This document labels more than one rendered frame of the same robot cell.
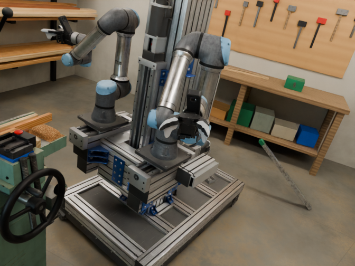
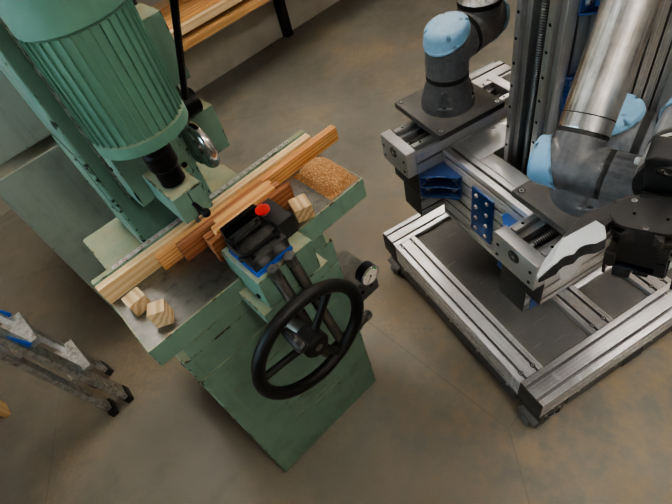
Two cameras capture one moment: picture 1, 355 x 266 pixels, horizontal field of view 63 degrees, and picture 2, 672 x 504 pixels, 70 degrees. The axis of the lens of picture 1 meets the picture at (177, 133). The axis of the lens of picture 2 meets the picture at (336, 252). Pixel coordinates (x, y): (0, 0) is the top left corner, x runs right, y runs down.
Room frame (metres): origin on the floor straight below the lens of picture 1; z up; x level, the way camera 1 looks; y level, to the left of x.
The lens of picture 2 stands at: (0.48, 0.03, 1.66)
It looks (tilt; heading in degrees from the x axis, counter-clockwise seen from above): 49 degrees down; 42
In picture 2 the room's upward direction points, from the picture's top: 17 degrees counter-clockwise
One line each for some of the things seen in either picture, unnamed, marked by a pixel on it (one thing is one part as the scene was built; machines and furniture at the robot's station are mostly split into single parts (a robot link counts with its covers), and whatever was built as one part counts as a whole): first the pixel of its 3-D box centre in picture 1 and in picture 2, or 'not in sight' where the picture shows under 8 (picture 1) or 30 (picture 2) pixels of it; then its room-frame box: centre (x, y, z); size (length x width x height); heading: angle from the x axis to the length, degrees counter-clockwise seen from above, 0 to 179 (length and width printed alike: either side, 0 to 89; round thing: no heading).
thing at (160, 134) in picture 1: (170, 125); (606, 133); (1.37, 0.04, 0.98); 0.13 x 0.12 x 0.14; 83
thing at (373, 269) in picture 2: (59, 190); (366, 274); (1.10, 0.49, 0.65); 0.06 x 0.04 x 0.08; 162
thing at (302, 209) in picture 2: (33, 142); (301, 208); (1.05, 0.59, 0.92); 0.05 x 0.04 x 0.04; 54
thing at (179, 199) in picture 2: not in sight; (179, 192); (0.93, 0.79, 1.03); 0.14 x 0.07 x 0.09; 72
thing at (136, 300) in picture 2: not in sight; (137, 301); (0.71, 0.79, 0.92); 0.04 x 0.04 x 0.04; 75
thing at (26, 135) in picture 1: (17, 144); (263, 235); (0.91, 0.57, 0.99); 0.13 x 0.11 x 0.06; 162
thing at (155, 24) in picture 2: not in sight; (152, 48); (1.13, 0.93, 1.22); 0.09 x 0.08 x 0.15; 72
